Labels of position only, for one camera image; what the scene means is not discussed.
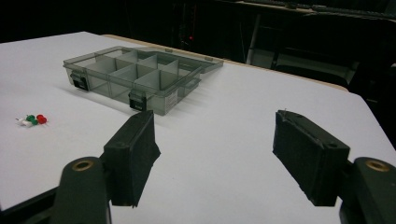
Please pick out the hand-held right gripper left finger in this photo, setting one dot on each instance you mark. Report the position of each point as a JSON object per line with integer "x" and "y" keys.
{"x": 130, "y": 161}

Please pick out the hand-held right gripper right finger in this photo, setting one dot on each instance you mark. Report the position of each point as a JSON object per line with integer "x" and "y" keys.
{"x": 308, "y": 158}

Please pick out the grey translucent compartment box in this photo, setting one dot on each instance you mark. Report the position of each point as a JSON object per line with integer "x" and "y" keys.
{"x": 124, "y": 77}

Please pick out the red pushpin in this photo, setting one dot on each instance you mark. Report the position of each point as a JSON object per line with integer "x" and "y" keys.
{"x": 41, "y": 118}

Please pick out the green pushpin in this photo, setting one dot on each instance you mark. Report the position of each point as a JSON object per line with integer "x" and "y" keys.
{"x": 31, "y": 118}

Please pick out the white pushpin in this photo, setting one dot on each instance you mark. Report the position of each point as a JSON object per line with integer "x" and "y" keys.
{"x": 23, "y": 122}

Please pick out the black folding chair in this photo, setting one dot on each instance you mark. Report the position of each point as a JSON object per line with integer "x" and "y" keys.
{"x": 311, "y": 67}

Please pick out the white table cover sheet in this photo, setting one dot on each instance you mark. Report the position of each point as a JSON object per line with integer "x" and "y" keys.
{"x": 218, "y": 130}

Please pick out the white table leg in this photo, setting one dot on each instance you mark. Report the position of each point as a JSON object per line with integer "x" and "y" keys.
{"x": 253, "y": 37}

